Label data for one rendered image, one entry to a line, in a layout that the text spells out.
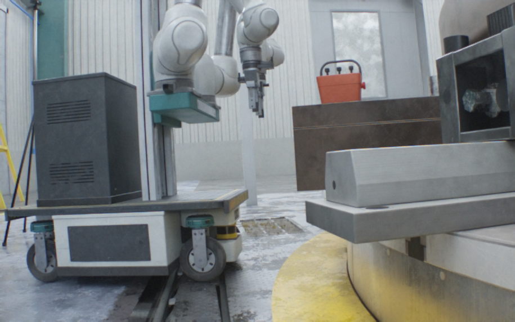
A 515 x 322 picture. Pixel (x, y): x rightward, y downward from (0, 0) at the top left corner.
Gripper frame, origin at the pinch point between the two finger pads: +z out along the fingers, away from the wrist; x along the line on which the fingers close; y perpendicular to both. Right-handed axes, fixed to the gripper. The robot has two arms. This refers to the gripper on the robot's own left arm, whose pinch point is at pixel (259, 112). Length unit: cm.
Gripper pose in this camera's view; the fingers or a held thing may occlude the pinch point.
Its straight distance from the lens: 219.4
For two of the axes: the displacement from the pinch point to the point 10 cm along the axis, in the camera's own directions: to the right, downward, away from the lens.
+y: 10.0, -0.6, -0.7
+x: 0.7, 0.0, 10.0
